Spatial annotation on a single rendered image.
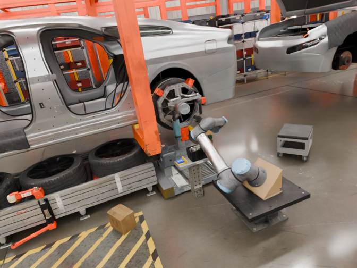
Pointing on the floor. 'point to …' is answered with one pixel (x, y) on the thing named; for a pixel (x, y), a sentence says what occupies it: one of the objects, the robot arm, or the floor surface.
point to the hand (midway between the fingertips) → (195, 117)
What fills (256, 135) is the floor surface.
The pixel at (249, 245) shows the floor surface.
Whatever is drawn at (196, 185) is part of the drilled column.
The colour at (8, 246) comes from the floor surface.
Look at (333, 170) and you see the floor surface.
